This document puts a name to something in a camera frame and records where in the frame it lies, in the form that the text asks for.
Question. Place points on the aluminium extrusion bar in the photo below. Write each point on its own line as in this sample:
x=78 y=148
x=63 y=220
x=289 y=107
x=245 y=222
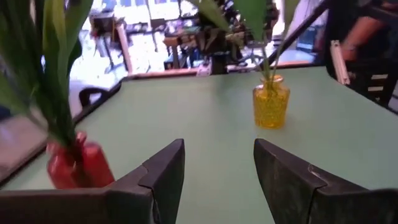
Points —
x=339 y=62

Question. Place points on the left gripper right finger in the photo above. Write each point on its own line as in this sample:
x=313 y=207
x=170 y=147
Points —
x=298 y=202

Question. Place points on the yellow textured glass vase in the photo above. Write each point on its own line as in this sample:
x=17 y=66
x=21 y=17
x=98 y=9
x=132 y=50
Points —
x=270 y=109

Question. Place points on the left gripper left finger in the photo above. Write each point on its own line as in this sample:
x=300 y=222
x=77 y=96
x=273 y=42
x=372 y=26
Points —
x=130 y=207

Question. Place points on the wooden table end board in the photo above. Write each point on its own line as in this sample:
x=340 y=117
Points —
x=161 y=74

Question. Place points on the silver mounting bracket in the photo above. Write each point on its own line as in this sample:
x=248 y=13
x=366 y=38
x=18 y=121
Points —
x=203 y=71

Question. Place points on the red ribbed glass vase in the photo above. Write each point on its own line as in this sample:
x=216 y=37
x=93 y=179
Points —
x=93 y=168

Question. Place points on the green leaves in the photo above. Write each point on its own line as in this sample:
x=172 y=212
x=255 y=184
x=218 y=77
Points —
x=18 y=37

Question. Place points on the black table edge frame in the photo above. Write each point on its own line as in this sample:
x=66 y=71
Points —
x=90 y=109

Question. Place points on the black drawer cabinet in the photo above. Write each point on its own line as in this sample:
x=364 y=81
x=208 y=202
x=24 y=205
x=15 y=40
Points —
x=373 y=84

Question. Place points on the person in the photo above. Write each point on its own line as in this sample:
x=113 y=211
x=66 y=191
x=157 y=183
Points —
x=360 y=34

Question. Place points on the black diagonal frame strut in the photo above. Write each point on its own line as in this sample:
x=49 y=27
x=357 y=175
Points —
x=298 y=29

